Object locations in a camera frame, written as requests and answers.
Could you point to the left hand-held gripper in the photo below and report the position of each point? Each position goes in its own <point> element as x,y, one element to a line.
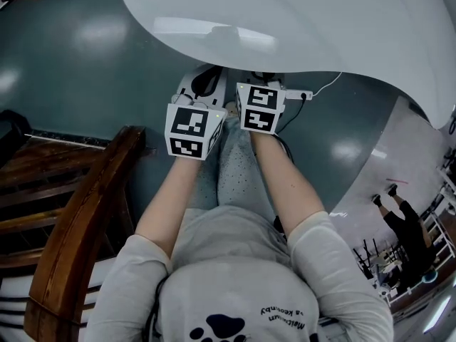
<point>185,121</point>

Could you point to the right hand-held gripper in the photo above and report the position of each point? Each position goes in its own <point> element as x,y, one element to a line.
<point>261,119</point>

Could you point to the person's right forearm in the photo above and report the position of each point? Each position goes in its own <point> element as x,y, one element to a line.
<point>285,184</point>

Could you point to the person's left forearm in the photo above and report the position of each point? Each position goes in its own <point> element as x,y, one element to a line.
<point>171,198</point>

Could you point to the white desk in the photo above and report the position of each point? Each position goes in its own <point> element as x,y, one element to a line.
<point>303,16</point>

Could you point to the white power strip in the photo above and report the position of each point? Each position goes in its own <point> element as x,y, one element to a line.
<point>298,94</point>

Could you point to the person's grey speckled trousers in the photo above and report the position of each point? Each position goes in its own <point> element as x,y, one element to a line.
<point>235,166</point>

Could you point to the brown wooden chair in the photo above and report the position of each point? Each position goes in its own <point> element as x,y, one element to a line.
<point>82,205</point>

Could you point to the person's grey shirt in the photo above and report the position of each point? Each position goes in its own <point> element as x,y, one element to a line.
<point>228,262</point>

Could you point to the black bag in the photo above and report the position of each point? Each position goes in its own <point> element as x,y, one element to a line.
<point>12,130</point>

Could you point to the white metal rack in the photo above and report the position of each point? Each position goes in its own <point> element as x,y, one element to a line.
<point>440,226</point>

